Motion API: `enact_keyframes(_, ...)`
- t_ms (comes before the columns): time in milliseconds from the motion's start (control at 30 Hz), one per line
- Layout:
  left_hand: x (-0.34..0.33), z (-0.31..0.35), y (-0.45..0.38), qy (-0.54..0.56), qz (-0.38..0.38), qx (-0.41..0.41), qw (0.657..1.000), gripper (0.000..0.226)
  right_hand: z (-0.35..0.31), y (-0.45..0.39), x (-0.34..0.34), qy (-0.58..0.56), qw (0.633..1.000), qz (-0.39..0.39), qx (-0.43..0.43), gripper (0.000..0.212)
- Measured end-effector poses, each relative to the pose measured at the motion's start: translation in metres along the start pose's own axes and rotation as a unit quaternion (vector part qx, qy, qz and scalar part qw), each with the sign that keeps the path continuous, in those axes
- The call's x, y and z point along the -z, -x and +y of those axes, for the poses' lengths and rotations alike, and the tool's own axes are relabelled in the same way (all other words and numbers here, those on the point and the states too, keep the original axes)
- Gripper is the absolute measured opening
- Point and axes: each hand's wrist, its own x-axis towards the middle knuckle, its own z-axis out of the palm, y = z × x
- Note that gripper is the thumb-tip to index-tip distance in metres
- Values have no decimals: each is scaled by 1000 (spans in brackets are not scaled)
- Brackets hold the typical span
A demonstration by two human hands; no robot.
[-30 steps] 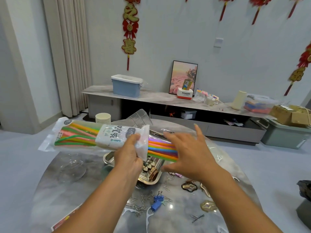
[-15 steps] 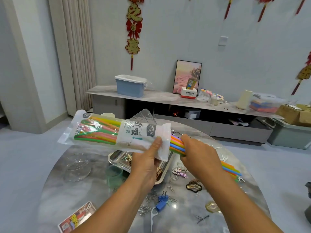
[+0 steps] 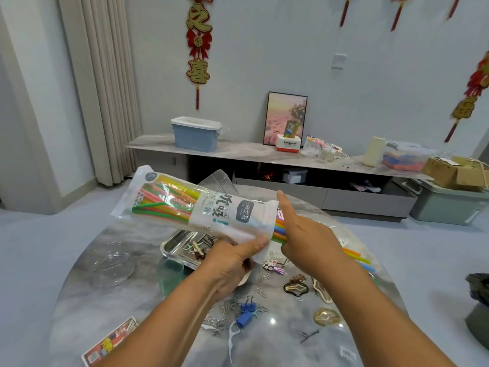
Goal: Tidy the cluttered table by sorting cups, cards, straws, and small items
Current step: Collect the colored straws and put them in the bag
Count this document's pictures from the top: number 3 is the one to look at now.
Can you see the person's right hand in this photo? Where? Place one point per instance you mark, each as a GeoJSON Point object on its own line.
{"type": "Point", "coordinates": [307, 240]}

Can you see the person's left hand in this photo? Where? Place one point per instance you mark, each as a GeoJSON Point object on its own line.
{"type": "Point", "coordinates": [229, 263]}

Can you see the pile of floss picks and clips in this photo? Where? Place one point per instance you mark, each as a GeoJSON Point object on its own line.
{"type": "Point", "coordinates": [294, 286]}

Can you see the clear printed plastic bag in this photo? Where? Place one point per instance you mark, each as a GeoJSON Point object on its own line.
{"type": "Point", "coordinates": [221, 210]}

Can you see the metal tray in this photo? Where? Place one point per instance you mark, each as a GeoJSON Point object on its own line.
{"type": "Point", "coordinates": [177, 248]}

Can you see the pile of colourful straws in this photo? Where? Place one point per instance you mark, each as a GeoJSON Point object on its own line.
{"type": "Point", "coordinates": [168, 198]}

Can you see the colourful matchbox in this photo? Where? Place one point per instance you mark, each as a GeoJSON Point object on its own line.
{"type": "Point", "coordinates": [111, 341]}

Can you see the person's left forearm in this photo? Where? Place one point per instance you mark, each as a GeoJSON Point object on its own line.
{"type": "Point", "coordinates": [164, 328]}

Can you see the person's right forearm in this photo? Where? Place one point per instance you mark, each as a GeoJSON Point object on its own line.
{"type": "Point", "coordinates": [382, 317]}

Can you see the translucent green plastic cup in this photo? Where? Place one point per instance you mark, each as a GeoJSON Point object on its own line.
{"type": "Point", "coordinates": [171, 277]}

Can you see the white box in cabinet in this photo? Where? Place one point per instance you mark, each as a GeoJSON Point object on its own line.
{"type": "Point", "coordinates": [295, 176]}

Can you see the loose papers in cabinet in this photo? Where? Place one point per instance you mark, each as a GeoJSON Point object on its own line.
{"type": "Point", "coordinates": [367, 186]}

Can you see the clear ribbed organizer box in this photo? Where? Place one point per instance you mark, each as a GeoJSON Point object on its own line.
{"type": "Point", "coordinates": [218, 182]}

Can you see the clear bag of snacks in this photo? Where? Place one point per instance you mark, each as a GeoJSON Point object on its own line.
{"type": "Point", "coordinates": [315, 146]}

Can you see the colourful small packet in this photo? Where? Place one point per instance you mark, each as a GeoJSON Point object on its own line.
{"type": "Point", "coordinates": [337, 149]}

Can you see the white and red small box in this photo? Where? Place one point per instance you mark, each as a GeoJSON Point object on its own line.
{"type": "Point", "coordinates": [288, 144]}

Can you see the cream paper roll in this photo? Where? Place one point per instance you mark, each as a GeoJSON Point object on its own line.
{"type": "Point", "coordinates": [374, 152]}

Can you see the grey cabinet with marble top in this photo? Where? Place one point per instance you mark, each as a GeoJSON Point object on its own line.
{"type": "Point", "coordinates": [244, 149]}

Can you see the small colourful box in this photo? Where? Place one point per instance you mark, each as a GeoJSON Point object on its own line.
{"type": "Point", "coordinates": [292, 128]}

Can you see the clear round plastic bowl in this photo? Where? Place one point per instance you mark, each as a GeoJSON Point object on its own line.
{"type": "Point", "coordinates": [109, 265]}

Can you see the framed pink picture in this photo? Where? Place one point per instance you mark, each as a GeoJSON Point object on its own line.
{"type": "Point", "coordinates": [279, 114]}

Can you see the clear storage box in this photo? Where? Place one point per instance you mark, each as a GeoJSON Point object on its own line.
{"type": "Point", "coordinates": [409, 156]}

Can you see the blue storage box white lid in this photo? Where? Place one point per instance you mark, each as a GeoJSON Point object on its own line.
{"type": "Point", "coordinates": [195, 135]}

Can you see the grey green storage bin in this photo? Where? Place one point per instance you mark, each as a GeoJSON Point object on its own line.
{"type": "Point", "coordinates": [447, 206]}

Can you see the cardboard box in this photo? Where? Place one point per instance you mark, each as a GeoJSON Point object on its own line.
{"type": "Point", "coordinates": [455, 173]}

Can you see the trash bin with black bag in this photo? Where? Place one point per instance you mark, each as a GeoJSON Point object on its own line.
{"type": "Point", "coordinates": [479, 313]}

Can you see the beige curtain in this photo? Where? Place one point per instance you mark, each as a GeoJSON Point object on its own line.
{"type": "Point", "coordinates": [103, 80]}

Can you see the white wall switch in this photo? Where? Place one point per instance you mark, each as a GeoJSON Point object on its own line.
{"type": "Point", "coordinates": [339, 62]}

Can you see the red round wall hanging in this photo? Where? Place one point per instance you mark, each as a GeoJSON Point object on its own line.
{"type": "Point", "coordinates": [345, 7]}
{"type": "Point", "coordinates": [455, 3]}
{"type": "Point", "coordinates": [400, 3]}

